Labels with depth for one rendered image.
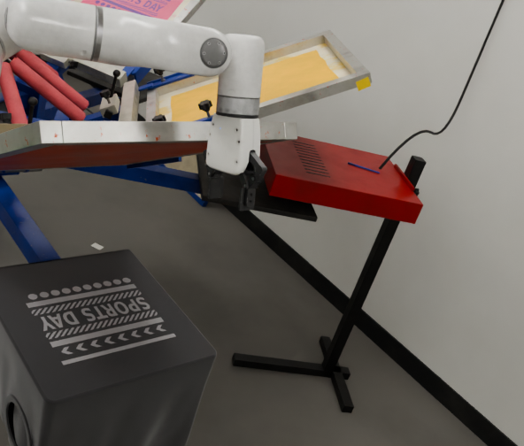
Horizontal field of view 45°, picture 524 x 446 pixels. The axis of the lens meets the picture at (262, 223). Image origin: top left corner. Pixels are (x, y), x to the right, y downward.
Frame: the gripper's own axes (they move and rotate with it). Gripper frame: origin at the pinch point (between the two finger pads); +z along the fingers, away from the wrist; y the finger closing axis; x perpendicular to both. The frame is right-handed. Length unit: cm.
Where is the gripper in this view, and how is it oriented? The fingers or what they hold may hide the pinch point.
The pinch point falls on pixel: (230, 198)
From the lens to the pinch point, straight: 115.1
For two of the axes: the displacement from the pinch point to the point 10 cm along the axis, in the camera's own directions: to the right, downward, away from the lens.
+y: 6.5, 2.5, -7.2
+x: 7.5, -1.0, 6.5
